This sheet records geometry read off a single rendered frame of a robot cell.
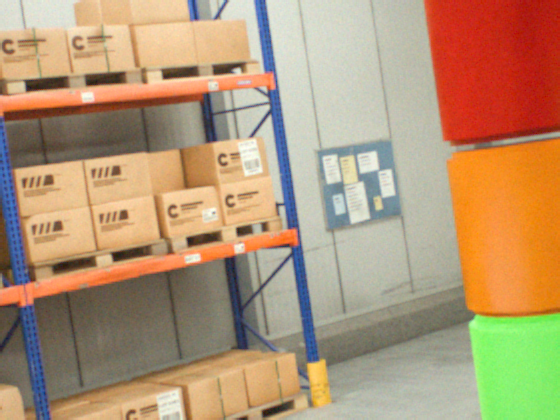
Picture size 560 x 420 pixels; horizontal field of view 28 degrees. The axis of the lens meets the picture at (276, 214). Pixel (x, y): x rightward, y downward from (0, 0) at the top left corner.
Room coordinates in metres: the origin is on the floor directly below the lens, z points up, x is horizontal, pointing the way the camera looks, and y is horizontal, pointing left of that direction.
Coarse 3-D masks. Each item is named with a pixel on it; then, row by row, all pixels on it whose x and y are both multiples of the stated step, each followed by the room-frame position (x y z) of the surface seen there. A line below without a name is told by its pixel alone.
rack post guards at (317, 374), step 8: (312, 368) 9.90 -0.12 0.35; (320, 368) 9.93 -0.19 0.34; (312, 376) 9.90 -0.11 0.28; (320, 376) 9.92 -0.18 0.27; (312, 384) 9.92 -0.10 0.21; (320, 384) 9.92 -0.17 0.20; (312, 392) 9.93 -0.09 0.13; (320, 392) 9.91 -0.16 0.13; (328, 392) 9.97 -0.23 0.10; (312, 400) 9.94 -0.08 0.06; (320, 400) 9.90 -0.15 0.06; (328, 400) 9.96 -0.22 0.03; (312, 408) 9.88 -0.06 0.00
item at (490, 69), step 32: (448, 0) 0.35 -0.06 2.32; (480, 0) 0.34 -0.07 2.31; (512, 0) 0.34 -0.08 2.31; (544, 0) 0.34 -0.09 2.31; (448, 32) 0.35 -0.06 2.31; (480, 32) 0.34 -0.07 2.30; (512, 32) 0.34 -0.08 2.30; (544, 32) 0.34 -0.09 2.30; (448, 64) 0.35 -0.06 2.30; (480, 64) 0.34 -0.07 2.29; (512, 64) 0.34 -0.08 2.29; (544, 64) 0.34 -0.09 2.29; (448, 96) 0.35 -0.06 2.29; (480, 96) 0.34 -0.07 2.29; (512, 96) 0.34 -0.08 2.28; (544, 96) 0.34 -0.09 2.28; (448, 128) 0.36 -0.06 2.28; (480, 128) 0.34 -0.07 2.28; (512, 128) 0.34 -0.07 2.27; (544, 128) 0.34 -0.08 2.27
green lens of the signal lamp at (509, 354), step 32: (480, 320) 0.36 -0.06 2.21; (512, 320) 0.35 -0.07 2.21; (544, 320) 0.34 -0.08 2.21; (480, 352) 0.36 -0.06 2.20; (512, 352) 0.34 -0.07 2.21; (544, 352) 0.34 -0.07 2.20; (480, 384) 0.36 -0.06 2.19; (512, 384) 0.34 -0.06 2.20; (544, 384) 0.34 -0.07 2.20; (512, 416) 0.35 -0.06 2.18; (544, 416) 0.34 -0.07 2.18
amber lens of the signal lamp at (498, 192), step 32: (448, 160) 0.36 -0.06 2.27; (480, 160) 0.35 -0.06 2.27; (512, 160) 0.34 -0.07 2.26; (544, 160) 0.34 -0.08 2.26; (480, 192) 0.35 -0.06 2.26; (512, 192) 0.34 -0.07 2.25; (544, 192) 0.34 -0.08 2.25; (480, 224) 0.35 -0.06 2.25; (512, 224) 0.34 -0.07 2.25; (544, 224) 0.34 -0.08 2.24; (480, 256) 0.35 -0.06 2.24; (512, 256) 0.34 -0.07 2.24; (544, 256) 0.34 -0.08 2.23; (480, 288) 0.35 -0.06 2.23; (512, 288) 0.34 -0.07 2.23; (544, 288) 0.34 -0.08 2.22
